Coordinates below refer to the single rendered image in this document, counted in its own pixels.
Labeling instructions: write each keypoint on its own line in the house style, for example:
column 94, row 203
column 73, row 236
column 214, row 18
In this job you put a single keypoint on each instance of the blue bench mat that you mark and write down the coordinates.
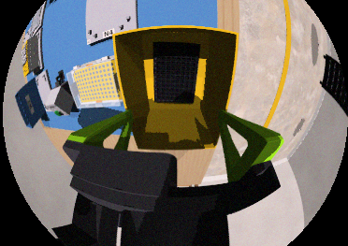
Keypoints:
column 64, row 45

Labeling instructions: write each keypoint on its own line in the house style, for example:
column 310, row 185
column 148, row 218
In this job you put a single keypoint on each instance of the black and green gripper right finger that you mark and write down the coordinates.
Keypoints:
column 263, row 144

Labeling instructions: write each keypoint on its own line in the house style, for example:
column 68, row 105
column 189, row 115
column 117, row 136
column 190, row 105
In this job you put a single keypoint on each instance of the blue bin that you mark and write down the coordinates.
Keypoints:
column 31, row 107

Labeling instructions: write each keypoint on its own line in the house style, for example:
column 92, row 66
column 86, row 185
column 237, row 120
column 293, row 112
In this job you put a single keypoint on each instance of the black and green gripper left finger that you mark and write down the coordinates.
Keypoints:
column 96, row 133

